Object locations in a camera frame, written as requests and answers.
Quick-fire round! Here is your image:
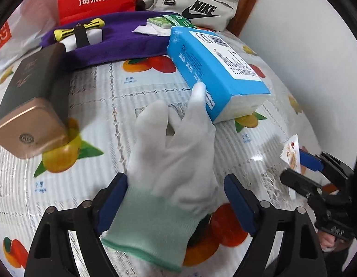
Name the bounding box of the white glove green cuff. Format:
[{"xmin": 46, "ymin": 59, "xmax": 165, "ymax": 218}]
[{"xmin": 102, "ymin": 82, "xmax": 219, "ymax": 272}]

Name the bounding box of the white sponge block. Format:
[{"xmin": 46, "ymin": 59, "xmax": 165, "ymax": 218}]
[{"xmin": 60, "ymin": 28, "xmax": 103, "ymax": 53}]

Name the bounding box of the yellow black Adidas pouch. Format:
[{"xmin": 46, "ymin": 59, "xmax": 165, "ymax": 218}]
[{"xmin": 53, "ymin": 18, "xmax": 105, "ymax": 52}]

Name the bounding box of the white knit cloth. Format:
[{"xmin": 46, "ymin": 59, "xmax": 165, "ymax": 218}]
[{"xmin": 133, "ymin": 23, "xmax": 171, "ymax": 36}]

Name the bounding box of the dark green wipes packet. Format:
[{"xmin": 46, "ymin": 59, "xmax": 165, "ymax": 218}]
[{"xmin": 163, "ymin": 14, "xmax": 195, "ymax": 28}]

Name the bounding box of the green cassette tissue pack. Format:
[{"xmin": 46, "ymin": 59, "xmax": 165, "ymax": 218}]
[{"xmin": 147, "ymin": 16, "xmax": 174, "ymax": 29}]

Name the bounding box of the person's right hand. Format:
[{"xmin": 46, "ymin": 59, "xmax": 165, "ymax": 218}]
[{"xmin": 317, "ymin": 231, "xmax": 338, "ymax": 253}]

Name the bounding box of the blue tissue pack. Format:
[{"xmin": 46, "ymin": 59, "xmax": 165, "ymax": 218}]
[{"xmin": 167, "ymin": 26, "xmax": 271, "ymax": 123}]

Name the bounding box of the fruit print tablecloth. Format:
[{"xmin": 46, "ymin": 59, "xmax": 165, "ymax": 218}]
[{"xmin": 0, "ymin": 31, "xmax": 321, "ymax": 276}]

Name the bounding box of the dark green gold box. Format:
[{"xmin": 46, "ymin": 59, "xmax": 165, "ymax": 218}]
[{"xmin": 0, "ymin": 43, "xmax": 69, "ymax": 159}]

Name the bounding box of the purple towel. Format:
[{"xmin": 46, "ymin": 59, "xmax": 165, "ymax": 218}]
[{"xmin": 39, "ymin": 11, "xmax": 197, "ymax": 71}]

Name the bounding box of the white Miniso plastic bag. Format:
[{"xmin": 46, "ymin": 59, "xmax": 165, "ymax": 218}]
[{"xmin": 0, "ymin": 0, "xmax": 59, "ymax": 72}]

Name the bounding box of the brown wooden door frame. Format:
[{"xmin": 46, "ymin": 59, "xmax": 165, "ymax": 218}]
[{"xmin": 227, "ymin": 0, "xmax": 257, "ymax": 37}]

